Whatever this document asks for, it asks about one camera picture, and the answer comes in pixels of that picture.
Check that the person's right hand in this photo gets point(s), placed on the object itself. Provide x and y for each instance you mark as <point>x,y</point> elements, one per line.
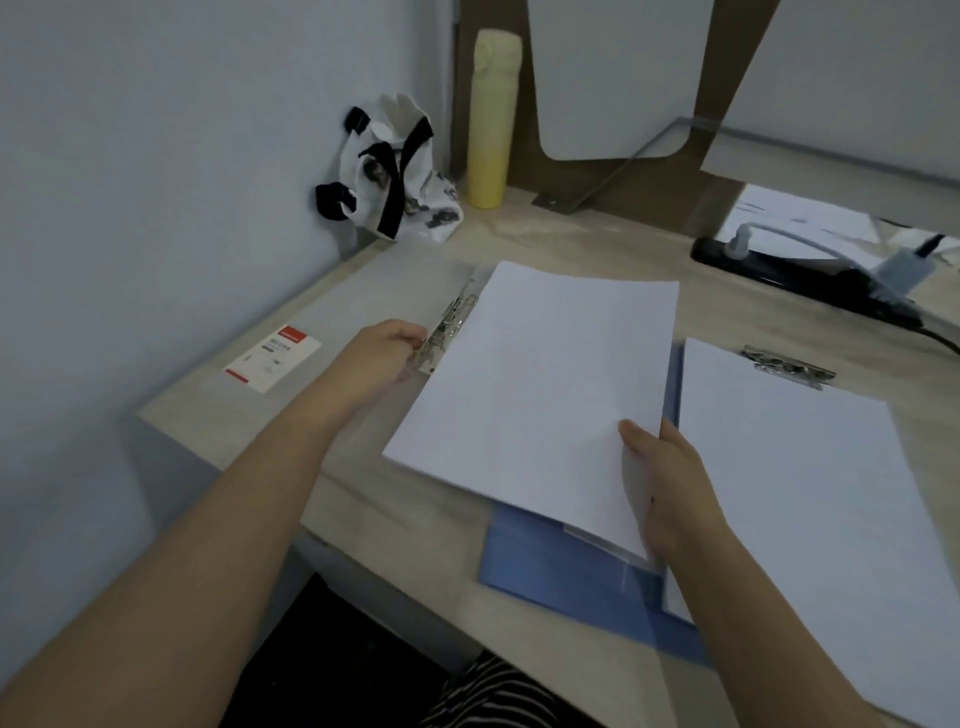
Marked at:
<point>682,502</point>

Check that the person's left hand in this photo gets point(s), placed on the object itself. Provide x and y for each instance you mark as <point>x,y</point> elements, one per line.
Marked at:
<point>379,360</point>

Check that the transparent folder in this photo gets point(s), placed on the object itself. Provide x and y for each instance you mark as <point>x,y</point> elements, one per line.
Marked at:
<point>330,315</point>

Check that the metal clip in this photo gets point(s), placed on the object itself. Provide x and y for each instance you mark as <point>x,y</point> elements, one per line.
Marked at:
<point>450,330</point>
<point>787,369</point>

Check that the white paper sheets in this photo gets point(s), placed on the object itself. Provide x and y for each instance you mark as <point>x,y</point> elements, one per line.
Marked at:
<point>810,487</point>
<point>540,390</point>

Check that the blue folder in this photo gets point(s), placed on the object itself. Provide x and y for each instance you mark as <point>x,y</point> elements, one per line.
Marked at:
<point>540,570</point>

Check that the person's left forearm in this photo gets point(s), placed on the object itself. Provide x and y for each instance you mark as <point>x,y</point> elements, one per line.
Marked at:
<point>187,570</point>

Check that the white black printed bag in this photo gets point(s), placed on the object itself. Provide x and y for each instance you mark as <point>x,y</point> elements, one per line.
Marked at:
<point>435,202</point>

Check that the black power strip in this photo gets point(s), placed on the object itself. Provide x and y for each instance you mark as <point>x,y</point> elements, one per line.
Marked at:
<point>765,262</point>

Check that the yellow bottle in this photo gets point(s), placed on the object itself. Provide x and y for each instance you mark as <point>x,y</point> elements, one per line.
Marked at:
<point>491,127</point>

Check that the striped trousers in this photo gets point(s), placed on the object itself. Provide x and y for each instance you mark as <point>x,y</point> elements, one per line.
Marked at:
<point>495,697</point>

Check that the loose white papers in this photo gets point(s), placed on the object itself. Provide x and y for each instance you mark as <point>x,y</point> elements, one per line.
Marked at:
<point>787,210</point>

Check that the white charger adapter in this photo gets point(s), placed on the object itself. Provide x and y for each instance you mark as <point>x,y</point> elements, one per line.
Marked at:
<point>904,271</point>

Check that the white rounded board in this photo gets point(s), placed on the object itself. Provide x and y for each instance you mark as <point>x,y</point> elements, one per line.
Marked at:
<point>622,75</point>

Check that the brown cardboard board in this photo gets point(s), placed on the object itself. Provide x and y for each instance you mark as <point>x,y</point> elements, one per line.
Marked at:
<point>735,45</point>

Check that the large white board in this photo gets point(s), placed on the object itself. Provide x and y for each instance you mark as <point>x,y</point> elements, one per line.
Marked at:
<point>862,75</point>

